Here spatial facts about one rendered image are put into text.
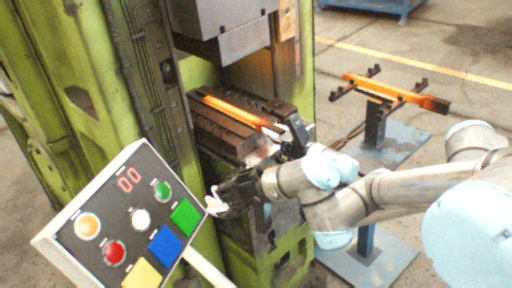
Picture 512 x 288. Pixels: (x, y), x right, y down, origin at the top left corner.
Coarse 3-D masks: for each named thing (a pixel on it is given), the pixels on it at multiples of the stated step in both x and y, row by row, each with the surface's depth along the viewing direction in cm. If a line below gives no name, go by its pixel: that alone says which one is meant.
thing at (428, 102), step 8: (360, 80) 157; (368, 80) 156; (376, 88) 153; (384, 88) 151; (392, 88) 150; (400, 88) 149; (408, 96) 145; (416, 96) 144; (424, 96) 142; (432, 96) 141; (424, 104) 142; (432, 104) 140; (440, 104) 138; (448, 104) 136; (440, 112) 139; (448, 112) 138
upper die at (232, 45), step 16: (176, 32) 127; (224, 32) 114; (240, 32) 117; (256, 32) 122; (176, 48) 132; (192, 48) 125; (208, 48) 118; (224, 48) 115; (240, 48) 120; (256, 48) 124; (224, 64) 117
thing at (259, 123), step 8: (208, 96) 158; (216, 104) 152; (224, 104) 152; (232, 112) 147; (240, 112) 146; (248, 120) 141; (256, 120) 140; (264, 120) 138; (256, 128) 138; (272, 128) 134; (280, 128) 134
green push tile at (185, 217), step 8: (184, 200) 107; (176, 208) 105; (184, 208) 106; (192, 208) 108; (176, 216) 103; (184, 216) 105; (192, 216) 107; (200, 216) 110; (176, 224) 103; (184, 224) 105; (192, 224) 107; (184, 232) 104
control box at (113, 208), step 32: (128, 160) 98; (160, 160) 106; (96, 192) 89; (128, 192) 95; (64, 224) 82; (128, 224) 93; (160, 224) 100; (64, 256) 81; (96, 256) 85; (128, 256) 91
